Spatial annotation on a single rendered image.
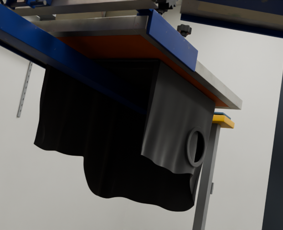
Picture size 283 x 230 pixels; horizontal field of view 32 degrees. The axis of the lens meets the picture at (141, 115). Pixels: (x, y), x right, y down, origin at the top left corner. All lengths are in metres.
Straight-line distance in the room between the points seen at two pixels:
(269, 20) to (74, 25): 0.57
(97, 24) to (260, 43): 4.23
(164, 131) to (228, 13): 0.56
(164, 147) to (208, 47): 4.19
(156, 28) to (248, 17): 0.29
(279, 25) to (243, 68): 4.32
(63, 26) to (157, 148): 0.47
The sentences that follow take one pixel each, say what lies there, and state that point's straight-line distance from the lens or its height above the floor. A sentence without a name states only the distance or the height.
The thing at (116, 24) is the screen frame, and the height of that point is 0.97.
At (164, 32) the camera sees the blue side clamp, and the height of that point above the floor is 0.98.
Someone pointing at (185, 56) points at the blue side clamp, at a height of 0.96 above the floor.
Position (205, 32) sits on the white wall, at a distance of 5.81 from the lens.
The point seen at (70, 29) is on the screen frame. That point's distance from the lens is 1.44.
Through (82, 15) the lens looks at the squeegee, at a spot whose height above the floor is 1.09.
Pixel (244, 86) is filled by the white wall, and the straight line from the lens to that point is 5.40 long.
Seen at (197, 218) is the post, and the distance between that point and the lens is 2.12.
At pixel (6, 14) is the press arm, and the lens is 1.28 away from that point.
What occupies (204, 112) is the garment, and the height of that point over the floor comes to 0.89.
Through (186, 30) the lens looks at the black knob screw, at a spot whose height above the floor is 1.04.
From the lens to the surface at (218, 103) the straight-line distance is 1.92.
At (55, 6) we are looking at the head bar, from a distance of 1.39.
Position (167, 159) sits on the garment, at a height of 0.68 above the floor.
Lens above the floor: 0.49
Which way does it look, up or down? 11 degrees up
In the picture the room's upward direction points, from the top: 11 degrees clockwise
